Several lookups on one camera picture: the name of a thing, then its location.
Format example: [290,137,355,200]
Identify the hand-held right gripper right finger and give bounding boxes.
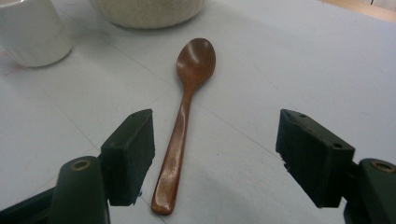
[275,108,356,209]

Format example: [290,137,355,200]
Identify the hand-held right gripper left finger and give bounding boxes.
[99,108,156,207]

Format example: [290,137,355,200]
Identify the brown wooden spoon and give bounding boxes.
[150,37,217,217]

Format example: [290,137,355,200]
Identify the speckled white bowl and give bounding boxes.
[88,0,207,30]

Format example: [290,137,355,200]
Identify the white cup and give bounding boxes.
[0,0,73,68]

